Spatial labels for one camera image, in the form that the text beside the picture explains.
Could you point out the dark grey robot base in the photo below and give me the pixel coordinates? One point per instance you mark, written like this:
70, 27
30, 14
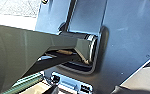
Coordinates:
127, 36

